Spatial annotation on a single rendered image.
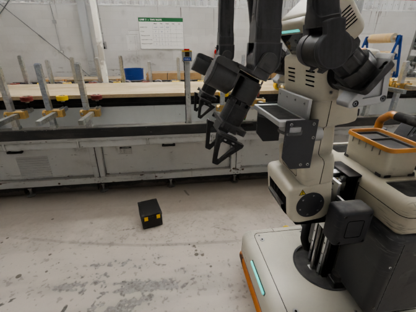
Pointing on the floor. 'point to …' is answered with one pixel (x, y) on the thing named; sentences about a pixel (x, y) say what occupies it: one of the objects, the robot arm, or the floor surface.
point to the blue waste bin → (134, 73)
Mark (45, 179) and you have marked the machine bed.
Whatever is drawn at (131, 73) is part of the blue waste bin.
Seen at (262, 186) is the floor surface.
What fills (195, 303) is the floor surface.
